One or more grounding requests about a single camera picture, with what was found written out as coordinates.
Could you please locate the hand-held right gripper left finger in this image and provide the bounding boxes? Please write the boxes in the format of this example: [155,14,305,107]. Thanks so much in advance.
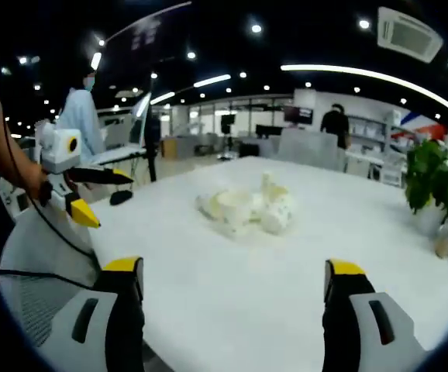
[49,255,146,372]

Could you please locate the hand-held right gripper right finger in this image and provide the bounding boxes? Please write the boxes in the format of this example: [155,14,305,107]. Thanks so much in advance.
[322,258,429,372]

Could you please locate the pile of paper cups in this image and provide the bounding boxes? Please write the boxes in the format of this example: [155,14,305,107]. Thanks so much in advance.
[195,171,297,239]

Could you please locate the person's left hand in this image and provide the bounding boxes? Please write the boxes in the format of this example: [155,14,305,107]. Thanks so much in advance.
[22,160,51,202]

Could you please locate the wooden side desk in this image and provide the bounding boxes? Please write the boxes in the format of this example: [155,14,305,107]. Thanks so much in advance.
[90,145,150,167]

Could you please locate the black computer mouse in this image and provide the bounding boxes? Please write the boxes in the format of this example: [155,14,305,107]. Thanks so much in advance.
[109,189,133,206]

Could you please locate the black tripod stand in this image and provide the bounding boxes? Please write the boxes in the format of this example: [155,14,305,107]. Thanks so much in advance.
[142,77,163,183]

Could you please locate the tilted monitor screen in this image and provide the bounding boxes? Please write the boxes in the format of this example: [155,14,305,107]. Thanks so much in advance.
[129,92,152,146]

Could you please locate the wooden cabinet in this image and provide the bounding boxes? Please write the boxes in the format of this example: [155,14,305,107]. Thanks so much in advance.
[160,137,178,158]

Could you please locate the grey mesh office chair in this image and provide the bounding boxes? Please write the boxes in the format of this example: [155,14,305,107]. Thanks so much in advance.
[0,208,103,352]

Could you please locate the white table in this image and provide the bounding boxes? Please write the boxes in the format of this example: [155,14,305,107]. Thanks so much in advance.
[86,154,448,372]

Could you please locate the black monitor on stand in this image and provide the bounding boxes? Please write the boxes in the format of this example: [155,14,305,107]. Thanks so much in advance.
[219,114,238,135]

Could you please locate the green potted plant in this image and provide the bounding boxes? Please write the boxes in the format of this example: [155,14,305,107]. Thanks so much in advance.
[404,139,448,238]

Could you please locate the grey partition panel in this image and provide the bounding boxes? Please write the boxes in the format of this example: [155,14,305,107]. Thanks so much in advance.
[277,129,346,171]

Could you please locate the white storage shelf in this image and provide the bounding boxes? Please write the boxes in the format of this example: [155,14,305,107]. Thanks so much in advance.
[347,115,403,156]

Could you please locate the round ceiling spotlights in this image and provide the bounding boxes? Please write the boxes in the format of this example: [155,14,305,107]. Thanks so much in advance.
[0,15,448,129]

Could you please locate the long curved ceiling light strip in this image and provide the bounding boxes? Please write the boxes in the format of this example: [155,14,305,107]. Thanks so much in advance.
[280,64,448,129]

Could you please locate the ceiling air conditioner vent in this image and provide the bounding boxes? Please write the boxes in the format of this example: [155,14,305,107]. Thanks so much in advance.
[377,6,445,64]

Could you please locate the wall display screen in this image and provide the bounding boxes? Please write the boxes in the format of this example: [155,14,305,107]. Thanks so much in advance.
[284,106,314,126]

